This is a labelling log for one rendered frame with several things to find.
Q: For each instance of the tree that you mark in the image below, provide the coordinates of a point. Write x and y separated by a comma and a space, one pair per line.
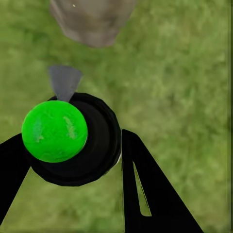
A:
95, 23

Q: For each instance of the pesticide atomizer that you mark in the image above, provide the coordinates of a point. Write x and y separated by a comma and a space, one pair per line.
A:
73, 138

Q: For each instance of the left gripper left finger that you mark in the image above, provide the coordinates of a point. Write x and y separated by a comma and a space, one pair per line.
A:
14, 167

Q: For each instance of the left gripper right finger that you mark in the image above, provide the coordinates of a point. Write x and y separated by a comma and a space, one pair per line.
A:
169, 214

